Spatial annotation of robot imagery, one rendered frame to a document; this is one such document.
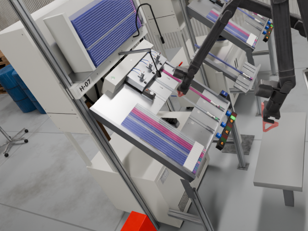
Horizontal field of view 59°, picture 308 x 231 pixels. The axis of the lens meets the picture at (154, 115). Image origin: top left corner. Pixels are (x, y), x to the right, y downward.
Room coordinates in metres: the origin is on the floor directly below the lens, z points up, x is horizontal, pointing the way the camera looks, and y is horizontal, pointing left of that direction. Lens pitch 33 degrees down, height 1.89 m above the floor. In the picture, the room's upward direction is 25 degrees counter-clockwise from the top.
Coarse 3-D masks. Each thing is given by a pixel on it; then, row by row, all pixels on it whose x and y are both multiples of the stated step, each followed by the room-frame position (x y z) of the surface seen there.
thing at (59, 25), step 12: (132, 0) 1.88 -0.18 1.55; (48, 24) 1.52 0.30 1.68; (60, 24) 1.46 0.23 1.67; (60, 36) 1.50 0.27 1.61; (72, 36) 1.44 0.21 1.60; (132, 36) 1.74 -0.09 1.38; (60, 48) 1.53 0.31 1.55; (72, 48) 1.47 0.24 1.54; (84, 48) 1.45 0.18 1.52; (72, 60) 1.51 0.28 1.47; (84, 60) 1.45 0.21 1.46; (72, 72) 1.56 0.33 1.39; (84, 72) 1.47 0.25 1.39; (84, 84) 1.41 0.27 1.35; (228, 96) 1.61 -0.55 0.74; (168, 120) 1.73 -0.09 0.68; (240, 168) 1.59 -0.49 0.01; (192, 192) 1.03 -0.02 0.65; (180, 216) 1.17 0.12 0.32; (192, 216) 1.13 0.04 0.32
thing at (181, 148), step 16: (144, 112) 1.41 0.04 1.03; (128, 128) 1.30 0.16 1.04; (144, 128) 1.31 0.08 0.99; (160, 128) 1.32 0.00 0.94; (176, 128) 1.33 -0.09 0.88; (160, 144) 1.23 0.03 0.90; (176, 144) 1.23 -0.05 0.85; (192, 144) 1.24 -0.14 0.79; (176, 160) 1.14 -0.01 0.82; (192, 160) 1.15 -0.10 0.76
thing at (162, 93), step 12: (156, 84) 1.63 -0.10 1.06; (168, 84) 1.64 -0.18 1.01; (108, 96) 1.50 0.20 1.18; (120, 96) 1.51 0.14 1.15; (132, 96) 1.52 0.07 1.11; (156, 96) 1.54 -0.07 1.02; (168, 96) 1.55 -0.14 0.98; (96, 108) 1.42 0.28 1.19; (108, 108) 1.42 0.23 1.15; (120, 108) 1.43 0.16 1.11; (132, 108) 1.44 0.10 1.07; (156, 108) 1.46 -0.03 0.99; (120, 120) 1.36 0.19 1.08; (132, 132) 1.29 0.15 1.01
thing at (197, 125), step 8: (200, 96) 1.59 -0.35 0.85; (208, 96) 1.60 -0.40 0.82; (200, 104) 1.52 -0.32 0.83; (208, 104) 1.53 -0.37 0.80; (224, 104) 1.55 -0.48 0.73; (192, 112) 1.46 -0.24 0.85; (200, 112) 1.47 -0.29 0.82; (216, 112) 1.48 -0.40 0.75; (192, 120) 1.41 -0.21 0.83; (200, 120) 1.41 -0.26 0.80; (208, 120) 1.42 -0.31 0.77; (216, 120) 1.42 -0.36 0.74; (184, 128) 1.35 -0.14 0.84; (192, 128) 1.35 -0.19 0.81; (200, 128) 1.36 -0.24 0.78; (208, 128) 1.36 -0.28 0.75; (192, 136) 1.30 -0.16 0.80; (200, 136) 1.31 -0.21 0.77; (208, 136) 1.31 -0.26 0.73; (184, 168) 1.11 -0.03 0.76
